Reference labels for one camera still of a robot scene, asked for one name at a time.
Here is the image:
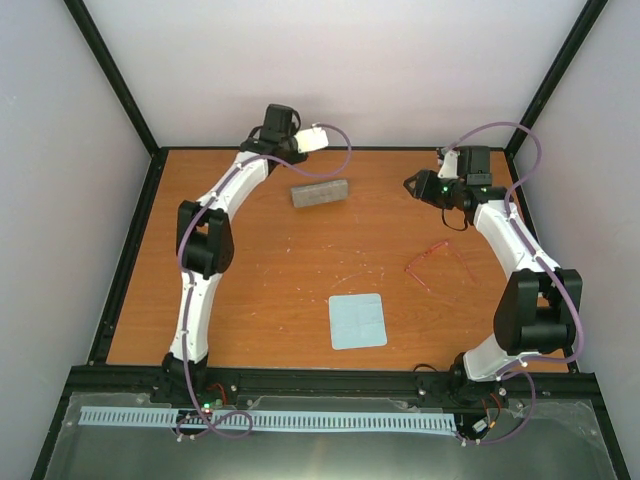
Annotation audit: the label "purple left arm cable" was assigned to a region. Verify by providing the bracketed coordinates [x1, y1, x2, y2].
[177, 122, 353, 441]

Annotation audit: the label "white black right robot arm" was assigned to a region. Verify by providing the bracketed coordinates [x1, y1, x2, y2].
[403, 146, 582, 405]

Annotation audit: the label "light blue slotted cable duct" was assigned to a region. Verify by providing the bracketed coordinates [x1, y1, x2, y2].
[77, 406, 456, 435]

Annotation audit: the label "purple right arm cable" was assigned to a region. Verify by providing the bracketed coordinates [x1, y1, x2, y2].
[439, 121, 586, 446]

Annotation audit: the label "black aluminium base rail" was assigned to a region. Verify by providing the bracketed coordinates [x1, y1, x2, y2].
[67, 365, 599, 406]

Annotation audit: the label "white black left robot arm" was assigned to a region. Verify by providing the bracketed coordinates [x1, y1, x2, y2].
[162, 104, 307, 403]

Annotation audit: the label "pink transparent sunglasses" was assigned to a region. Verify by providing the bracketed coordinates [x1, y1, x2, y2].
[404, 240, 480, 298]

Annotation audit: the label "light blue cleaning cloth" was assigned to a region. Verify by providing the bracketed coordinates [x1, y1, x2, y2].
[328, 293, 387, 350]

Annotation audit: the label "grey glasses case green lining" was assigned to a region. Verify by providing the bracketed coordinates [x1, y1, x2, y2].
[290, 179, 349, 208]

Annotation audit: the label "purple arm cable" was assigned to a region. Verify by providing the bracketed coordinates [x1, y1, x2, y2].
[439, 121, 586, 446]
[177, 122, 353, 441]

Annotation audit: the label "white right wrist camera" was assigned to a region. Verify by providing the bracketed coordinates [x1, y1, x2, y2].
[438, 149, 459, 180]

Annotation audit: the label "black enclosure frame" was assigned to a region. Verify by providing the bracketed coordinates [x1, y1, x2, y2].
[32, 1, 629, 479]

